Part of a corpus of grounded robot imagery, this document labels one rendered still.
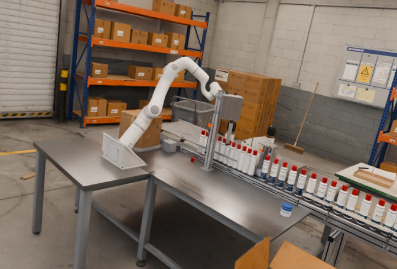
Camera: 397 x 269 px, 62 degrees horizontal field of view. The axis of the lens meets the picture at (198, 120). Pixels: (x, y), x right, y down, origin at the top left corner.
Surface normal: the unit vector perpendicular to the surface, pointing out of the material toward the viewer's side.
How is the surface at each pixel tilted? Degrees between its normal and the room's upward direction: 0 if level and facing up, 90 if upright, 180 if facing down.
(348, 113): 90
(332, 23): 90
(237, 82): 91
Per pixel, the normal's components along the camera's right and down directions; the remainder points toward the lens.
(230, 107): 0.23, 0.26
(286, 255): -0.23, -0.74
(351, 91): -0.71, 0.03
